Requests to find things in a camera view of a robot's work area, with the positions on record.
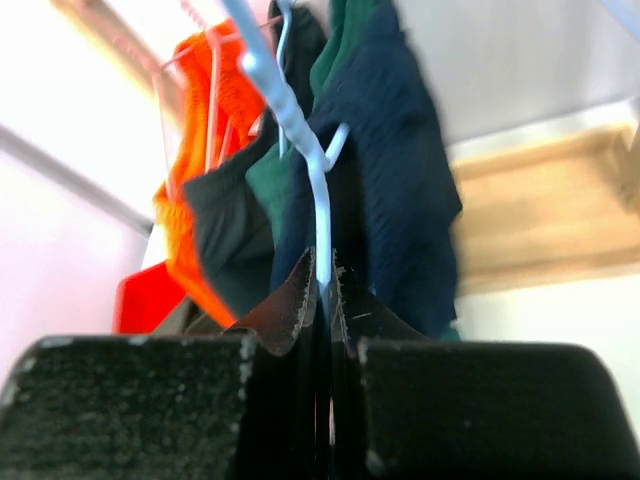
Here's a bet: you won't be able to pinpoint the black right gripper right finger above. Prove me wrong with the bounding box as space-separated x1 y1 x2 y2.
331 257 639 479

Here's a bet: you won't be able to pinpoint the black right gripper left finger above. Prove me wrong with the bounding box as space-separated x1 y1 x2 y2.
1 251 318 479

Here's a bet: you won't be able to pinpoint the olive green shorts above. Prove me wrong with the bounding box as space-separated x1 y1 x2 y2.
151 296 224 336

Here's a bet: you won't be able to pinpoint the navy blue shorts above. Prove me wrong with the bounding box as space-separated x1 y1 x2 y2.
269 0 464 339

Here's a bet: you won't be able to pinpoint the teal green shorts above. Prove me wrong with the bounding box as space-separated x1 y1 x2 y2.
245 1 376 241

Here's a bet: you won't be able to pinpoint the blue hanger of navy shorts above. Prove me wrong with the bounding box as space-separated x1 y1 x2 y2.
224 0 349 294

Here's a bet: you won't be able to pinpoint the blue hanger of teal shorts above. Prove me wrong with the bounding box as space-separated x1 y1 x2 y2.
275 0 295 159

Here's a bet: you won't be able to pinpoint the dark grey shorts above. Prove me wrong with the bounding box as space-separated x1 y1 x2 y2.
184 6 326 321

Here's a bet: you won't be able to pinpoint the orange shorts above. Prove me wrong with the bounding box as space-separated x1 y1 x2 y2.
153 19 265 328

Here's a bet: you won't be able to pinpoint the pink hanger of orange shorts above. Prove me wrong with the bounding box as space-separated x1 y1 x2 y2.
153 18 264 209

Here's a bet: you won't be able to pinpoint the red plastic tray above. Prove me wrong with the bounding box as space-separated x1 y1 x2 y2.
112 262 185 334

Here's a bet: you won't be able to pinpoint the wooden clothes rack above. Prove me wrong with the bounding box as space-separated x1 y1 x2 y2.
397 1 639 293

